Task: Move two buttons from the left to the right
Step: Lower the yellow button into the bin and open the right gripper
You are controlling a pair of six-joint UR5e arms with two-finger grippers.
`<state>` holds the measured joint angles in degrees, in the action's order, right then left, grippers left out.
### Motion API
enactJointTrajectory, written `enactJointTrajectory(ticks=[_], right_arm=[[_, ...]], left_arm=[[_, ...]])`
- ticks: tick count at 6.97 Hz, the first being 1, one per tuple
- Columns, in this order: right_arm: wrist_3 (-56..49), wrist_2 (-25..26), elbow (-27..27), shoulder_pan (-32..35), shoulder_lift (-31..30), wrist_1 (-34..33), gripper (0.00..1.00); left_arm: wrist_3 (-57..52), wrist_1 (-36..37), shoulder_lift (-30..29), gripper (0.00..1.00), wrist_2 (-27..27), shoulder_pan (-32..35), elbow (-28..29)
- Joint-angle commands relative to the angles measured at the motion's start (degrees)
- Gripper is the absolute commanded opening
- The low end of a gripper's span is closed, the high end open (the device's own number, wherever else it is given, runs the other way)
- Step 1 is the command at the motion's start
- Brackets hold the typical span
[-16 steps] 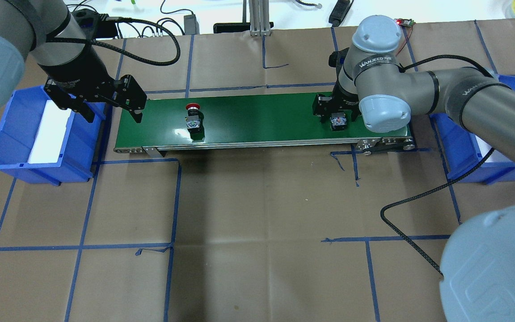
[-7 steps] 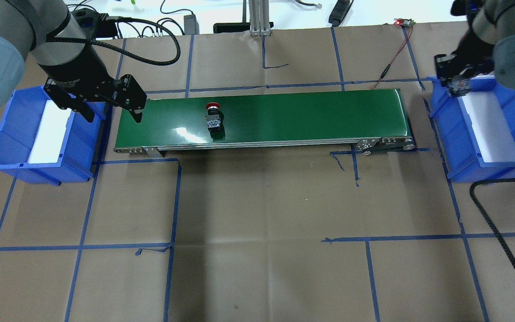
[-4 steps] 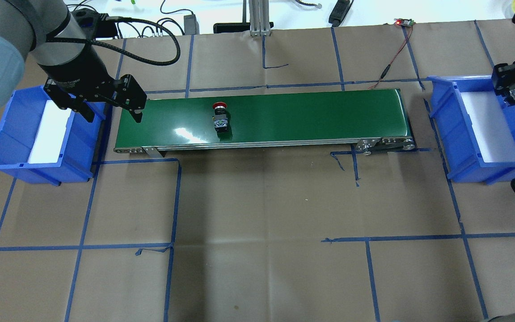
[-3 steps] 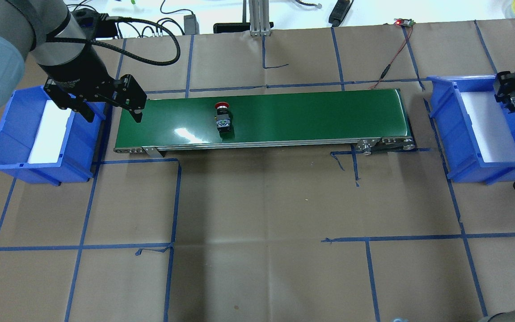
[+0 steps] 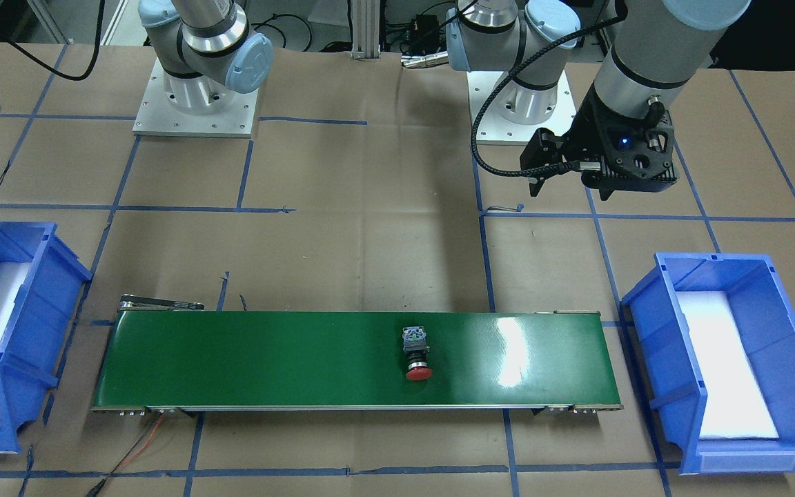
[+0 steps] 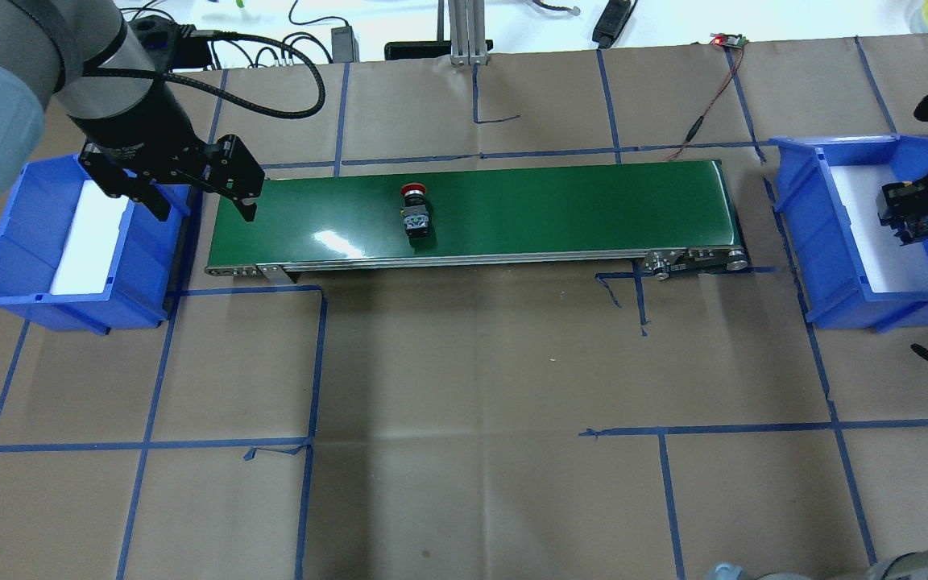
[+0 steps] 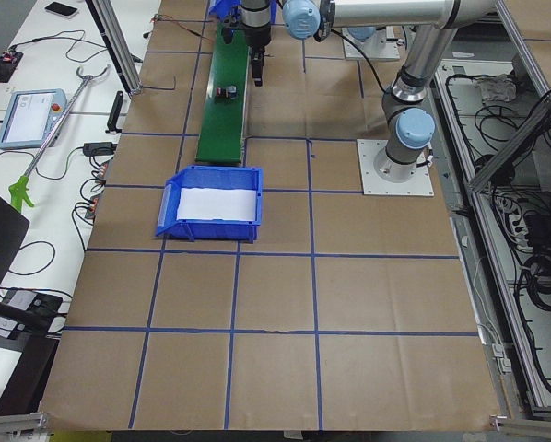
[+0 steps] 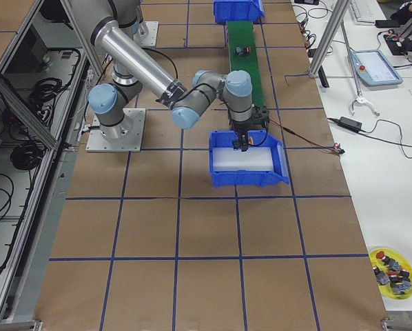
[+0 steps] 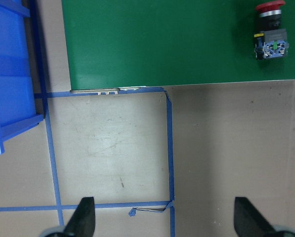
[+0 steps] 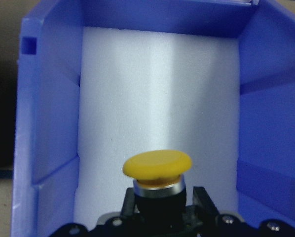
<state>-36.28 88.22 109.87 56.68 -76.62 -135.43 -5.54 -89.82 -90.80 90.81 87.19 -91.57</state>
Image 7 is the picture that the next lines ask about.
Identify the blue bin robot right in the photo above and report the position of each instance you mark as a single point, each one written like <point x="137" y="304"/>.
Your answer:
<point x="219" y="9"/>

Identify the black power adapter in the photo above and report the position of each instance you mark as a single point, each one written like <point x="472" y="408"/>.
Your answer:
<point x="94" y="149"/>

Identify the grabber reaching tool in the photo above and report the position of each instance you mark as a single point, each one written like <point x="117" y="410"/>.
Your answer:
<point x="19" y="190"/>

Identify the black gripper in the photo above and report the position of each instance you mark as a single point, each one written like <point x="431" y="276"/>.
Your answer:
<point x="257" y="38"/>

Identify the blue bin robot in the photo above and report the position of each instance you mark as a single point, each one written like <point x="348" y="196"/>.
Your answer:
<point x="228" y="178"/>
<point x="219" y="9"/>

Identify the teach pendant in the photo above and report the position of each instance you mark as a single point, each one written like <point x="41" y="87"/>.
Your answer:
<point x="30" y="116"/>

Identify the green conveyor belt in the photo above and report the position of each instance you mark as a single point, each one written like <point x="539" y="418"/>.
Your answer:
<point x="221" y="135"/>

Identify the white foam in left bin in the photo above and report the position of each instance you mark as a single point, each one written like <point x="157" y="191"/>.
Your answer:
<point x="217" y="204"/>

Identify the aluminium frame post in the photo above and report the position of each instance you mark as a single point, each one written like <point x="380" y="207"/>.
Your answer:
<point x="110" y="31"/>

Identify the blue bin robot left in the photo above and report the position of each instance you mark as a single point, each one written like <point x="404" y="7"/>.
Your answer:
<point x="228" y="178"/>

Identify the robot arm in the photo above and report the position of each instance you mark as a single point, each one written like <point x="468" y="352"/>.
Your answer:
<point x="368" y="38"/>
<point x="423" y="28"/>

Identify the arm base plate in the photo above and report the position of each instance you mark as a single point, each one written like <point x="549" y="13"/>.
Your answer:
<point x="382" y="177"/>
<point x="388" y="53"/>

